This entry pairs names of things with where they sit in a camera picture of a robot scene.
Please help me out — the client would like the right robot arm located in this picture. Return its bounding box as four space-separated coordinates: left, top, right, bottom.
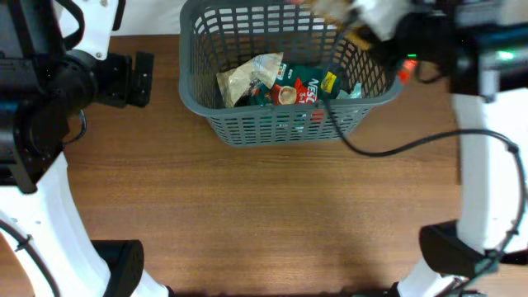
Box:
358 0 527 296

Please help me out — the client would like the green Nescafe coffee bag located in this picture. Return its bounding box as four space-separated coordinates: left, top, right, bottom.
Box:
247 63 342 106

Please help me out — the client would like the left black cable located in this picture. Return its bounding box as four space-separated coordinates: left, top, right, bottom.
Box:
0 218 63 297

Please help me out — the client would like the grey plastic basket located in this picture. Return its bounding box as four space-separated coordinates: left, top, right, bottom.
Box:
179 1 403 147

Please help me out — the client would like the teal tissue packet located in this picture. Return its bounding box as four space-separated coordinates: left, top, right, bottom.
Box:
337 82 363 100

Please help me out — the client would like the right black cable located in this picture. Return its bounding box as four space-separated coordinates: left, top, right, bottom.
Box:
321 97 528 265

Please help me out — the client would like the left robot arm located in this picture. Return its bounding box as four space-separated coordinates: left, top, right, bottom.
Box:
1 0 171 296

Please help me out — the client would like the black cable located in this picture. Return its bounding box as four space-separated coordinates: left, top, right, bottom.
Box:
0 218 63 297
321 97 528 265

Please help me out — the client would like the orange spaghetti pack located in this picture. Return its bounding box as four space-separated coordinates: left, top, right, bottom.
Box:
290 0 399 65

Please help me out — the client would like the beige pouch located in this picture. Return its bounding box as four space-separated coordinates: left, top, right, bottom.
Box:
216 52 284 108

